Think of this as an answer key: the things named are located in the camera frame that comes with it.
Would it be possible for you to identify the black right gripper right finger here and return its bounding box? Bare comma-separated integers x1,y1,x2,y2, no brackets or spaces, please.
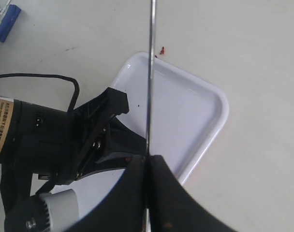
147,155,234,232

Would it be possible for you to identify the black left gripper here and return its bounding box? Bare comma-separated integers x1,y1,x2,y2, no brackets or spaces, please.
14,87,146,185

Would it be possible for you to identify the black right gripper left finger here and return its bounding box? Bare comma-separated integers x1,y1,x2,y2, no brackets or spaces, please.
67,155,145,232

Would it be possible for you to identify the thin metal skewer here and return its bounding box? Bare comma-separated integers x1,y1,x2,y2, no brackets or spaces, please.
142,0,159,232

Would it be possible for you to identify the small red meat crumb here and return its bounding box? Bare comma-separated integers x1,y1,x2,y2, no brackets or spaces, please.
159,46,165,55

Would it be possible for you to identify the white rectangular plastic tray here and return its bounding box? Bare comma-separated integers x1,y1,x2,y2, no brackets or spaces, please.
50,51,230,216

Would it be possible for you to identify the blue foam block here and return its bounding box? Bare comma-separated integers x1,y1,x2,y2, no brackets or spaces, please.
0,4,21,43

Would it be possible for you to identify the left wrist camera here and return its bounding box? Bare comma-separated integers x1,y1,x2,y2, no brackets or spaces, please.
0,163,79,232

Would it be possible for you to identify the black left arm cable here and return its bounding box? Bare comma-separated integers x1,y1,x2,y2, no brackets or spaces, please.
0,74,80,114

